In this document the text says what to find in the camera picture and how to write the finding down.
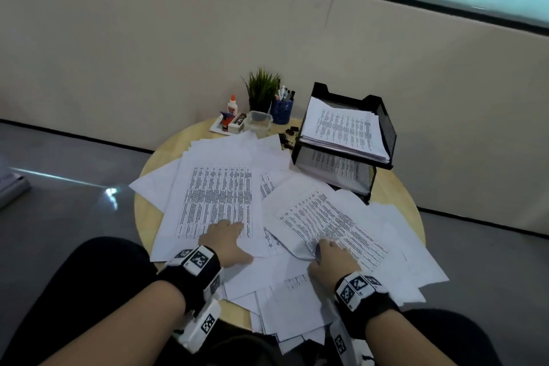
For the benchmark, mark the bunch of marker pens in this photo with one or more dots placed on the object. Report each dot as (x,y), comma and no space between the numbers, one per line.
(284,92)

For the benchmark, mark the heap of black binder clips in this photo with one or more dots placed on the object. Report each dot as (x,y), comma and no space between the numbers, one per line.
(288,138)

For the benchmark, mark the black right wrist band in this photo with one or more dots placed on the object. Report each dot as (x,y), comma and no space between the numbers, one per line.
(373,310)

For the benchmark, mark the red stapler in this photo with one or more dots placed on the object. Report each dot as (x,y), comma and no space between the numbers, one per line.
(226,124)

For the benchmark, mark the clear plastic box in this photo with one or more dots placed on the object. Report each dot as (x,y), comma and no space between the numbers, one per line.
(258,122)

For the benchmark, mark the white glue bottle orange cap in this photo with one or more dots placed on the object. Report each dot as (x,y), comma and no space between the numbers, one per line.
(232,108)

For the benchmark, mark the person's right forearm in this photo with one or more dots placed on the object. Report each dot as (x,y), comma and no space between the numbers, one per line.
(403,344)

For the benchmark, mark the white box black label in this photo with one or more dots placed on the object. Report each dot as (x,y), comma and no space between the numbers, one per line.
(237,123)

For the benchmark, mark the white tray with stapler items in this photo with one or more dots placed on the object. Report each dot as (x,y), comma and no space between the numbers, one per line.
(214,130)

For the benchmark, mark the black wrist band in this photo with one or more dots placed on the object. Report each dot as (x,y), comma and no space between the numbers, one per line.
(373,310)
(180,280)

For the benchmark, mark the pile of printed papers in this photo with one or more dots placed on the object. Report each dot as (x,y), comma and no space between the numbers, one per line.
(206,198)

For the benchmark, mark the person's left forearm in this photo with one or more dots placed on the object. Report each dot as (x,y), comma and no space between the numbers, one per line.
(120,327)

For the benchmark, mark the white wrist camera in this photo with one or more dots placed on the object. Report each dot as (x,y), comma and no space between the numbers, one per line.
(341,344)
(203,327)

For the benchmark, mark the green potted plant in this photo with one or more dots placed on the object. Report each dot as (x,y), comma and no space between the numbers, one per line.
(261,87)

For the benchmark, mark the blue mesh pen holder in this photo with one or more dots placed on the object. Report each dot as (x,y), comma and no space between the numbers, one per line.
(281,112)

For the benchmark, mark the black mesh paper tray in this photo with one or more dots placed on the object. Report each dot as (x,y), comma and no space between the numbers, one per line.
(386,130)

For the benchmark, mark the person's right hand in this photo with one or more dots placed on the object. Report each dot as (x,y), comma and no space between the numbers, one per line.
(334,265)

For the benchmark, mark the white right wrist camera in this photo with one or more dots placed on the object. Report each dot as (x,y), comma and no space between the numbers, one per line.
(341,344)

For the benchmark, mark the person's left hand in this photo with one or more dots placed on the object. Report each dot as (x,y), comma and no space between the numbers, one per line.
(225,241)

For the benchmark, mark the round wooden table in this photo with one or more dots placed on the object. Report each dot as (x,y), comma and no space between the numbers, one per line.
(143,220)

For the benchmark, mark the black left wrist band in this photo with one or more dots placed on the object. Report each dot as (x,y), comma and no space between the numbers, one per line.
(180,280)

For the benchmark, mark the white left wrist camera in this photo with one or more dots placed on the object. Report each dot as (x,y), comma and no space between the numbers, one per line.
(203,327)

